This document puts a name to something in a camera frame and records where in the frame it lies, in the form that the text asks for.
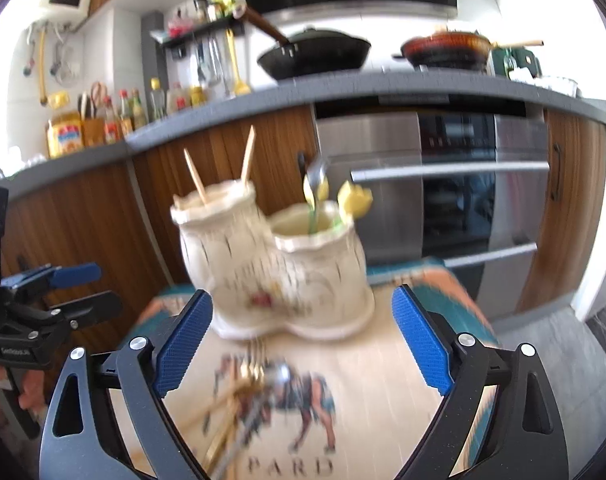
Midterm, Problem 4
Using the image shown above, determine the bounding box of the wooden knife block with scissors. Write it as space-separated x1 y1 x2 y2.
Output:
78 81 108 148

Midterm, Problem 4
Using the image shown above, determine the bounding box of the horse print quilted table mat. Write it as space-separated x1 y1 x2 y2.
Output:
163 264 498 479

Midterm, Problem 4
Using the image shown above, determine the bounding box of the clear oil bottle yellow cap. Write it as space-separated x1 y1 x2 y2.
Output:
150 77 165 122

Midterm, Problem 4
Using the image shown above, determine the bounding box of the stainless steel built-in oven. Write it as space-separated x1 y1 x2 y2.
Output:
314 99 549 320

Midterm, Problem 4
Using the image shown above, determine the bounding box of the cream floral ceramic utensil holder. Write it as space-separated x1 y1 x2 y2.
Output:
169 180 375 340

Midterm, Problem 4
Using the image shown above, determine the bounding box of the silver fork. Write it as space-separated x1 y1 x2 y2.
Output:
306 155 328 234

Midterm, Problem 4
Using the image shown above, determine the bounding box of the yellow tulip-handle utensil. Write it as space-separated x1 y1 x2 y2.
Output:
337 181 373 222
303 177 329 207

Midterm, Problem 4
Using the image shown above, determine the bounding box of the red-brown frying pan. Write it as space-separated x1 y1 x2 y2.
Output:
393 30 545 72

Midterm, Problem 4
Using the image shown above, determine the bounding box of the gold fork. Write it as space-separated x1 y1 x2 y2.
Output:
202 339 265 479

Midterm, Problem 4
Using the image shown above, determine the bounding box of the red cap sauce bottle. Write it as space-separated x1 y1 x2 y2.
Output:
104 96 122 144

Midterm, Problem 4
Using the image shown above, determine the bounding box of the cream ceramic holder saucer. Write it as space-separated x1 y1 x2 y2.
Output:
209 288 377 344

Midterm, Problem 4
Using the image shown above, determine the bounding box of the silver flower-handle spoon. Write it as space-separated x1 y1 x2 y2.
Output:
214 361 290 479

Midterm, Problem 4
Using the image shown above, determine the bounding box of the left hand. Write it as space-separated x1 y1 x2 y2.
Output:
0 366 45 412

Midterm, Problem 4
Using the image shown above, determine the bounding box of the yellow hanging spatula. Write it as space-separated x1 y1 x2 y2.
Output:
226 28 251 96

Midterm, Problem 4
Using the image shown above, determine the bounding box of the black wall spice shelf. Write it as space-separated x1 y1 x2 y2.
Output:
149 15 245 49

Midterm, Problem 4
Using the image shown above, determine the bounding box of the wooden chopstick in holder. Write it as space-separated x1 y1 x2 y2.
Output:
183 148 209 205

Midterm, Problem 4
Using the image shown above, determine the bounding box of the black wok with wooden handle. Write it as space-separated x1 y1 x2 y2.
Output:
233 4 371 81

